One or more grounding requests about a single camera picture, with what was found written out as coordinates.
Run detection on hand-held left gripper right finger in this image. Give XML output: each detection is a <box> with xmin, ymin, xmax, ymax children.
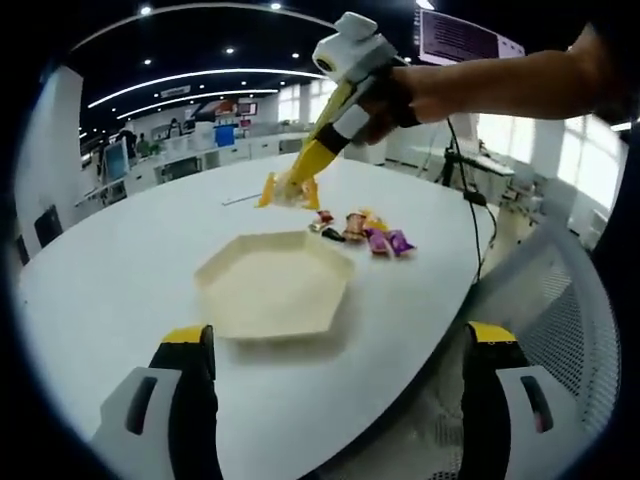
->
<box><xmin>459</xmin><ymin>321</ymin><xmax>591</xmax><ymax>480</ymax></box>

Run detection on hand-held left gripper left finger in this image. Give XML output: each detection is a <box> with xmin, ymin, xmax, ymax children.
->
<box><xmin>89</xmin><ymin>323</ymin><xmax>224</xmax><ymax>480</ymax></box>

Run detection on pale yellow food tongs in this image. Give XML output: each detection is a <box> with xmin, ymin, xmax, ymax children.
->
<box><xmin>279</xmin><ymin>79</ymin><xmax>354</xmax><ymax>201</ymax></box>

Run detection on yellow clear food packet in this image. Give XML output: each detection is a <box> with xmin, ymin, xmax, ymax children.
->
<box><xmin>253</xmin><ymin>171</ymin><xmax>322</xmax><ymax>211</ymax></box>
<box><xmin>360</xmin><ymin>206</ymin><xmax>390</xmax><ymax>232</ymax></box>

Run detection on purple food packet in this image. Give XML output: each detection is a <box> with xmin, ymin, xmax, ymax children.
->
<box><xmin>387</xmin><ymin>228</ymin><xmax>418</xmax><ymax>259</ymax></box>
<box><xmin>366</xmin><ymin>228</ymin><xmax>396</xmax><ymax>259</ymax></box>

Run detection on beige hexagonal container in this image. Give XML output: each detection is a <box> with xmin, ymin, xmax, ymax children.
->
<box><xmin>193</xmin><ymin>228</ymin><xmax>356</xmax><ymax>341</ymax></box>

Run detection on person's right hand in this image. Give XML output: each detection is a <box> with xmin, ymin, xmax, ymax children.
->
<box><xmin>357</xmin><ymin>63</ymin><xmax>437</xmax><ymax>147</ymax></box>

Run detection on large display screen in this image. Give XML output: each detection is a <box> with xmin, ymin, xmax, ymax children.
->
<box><xmin>418</xmin><ymin>7</ymin><xmax>526</xmax><ymax>66</ymax></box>

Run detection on black tripod stand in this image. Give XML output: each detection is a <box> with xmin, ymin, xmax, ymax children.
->
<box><xmin>439</xmin><ymin>149</ymin><xmax>481</xmax><ymax>196</ymax></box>

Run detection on grey mesh office chair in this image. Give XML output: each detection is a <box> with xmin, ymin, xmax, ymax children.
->
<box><xmin>414</xmin><ymin>219</ymin><xmax>624</xmax><ymax>480</ymax></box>

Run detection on curved ceiling light strip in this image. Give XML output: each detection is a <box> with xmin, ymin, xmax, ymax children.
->
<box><xmin>89</xmin><ymin>69</ymin><xmax>326</xmax><ymax>109</ymax></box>

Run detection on white side desk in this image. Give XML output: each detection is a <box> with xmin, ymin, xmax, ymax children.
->
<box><xmin>474</xmin><ymin>149</ymin><xmax>516</xmax><ymax>177</ymax></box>

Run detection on white office desk row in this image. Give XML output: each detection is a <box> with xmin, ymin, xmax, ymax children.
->
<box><xmin>74</xmin><ymin>132</ymin><xmax>321</xmax><ymax>206</ymax></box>

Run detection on pale blue screen kiosk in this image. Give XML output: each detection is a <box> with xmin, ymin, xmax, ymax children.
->
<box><xmin>102</xmin><ymin>142</ymin><xmax>130</xmax><ymax>184</ymax></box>

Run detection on white square pillar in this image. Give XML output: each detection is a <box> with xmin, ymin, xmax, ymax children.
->
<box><xmin>17</xmin><ymin>64</ymin><xmax>86</xmax><ymax>256</ymax></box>

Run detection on red wall banner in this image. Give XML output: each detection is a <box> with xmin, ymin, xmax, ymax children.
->
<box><xmin>192</xmin><ymin>98</ymin><xmax>259</xmax><ymax>121</ymax></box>

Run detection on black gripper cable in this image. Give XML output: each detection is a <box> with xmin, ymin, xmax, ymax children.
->
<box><xmin>444</xmin><ymin>117</ymin><xmax>501</xmax><ymax>281</ymax></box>

